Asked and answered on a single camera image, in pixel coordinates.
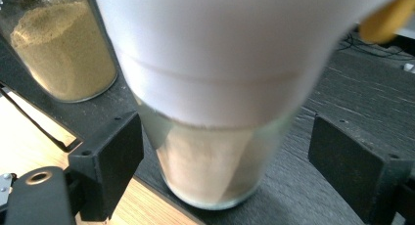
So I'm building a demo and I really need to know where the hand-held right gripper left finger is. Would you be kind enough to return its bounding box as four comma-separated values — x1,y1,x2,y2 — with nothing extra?
67,111,145,222

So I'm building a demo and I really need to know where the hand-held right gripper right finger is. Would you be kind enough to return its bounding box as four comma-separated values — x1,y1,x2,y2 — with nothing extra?
307,113,415,225

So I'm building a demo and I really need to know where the black shelf with metal legs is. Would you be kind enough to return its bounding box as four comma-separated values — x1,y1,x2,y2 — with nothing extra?
0,22,415,225

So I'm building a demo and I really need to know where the glass jar with silver lid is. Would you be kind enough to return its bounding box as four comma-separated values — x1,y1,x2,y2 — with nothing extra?
0,0,118,104

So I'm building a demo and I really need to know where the glass jar with white lid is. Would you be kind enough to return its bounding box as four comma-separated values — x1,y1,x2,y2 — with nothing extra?
92,0,409,211

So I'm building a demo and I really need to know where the yellow blurred object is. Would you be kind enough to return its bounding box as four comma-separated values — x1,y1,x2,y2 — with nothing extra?
358,0,415,45

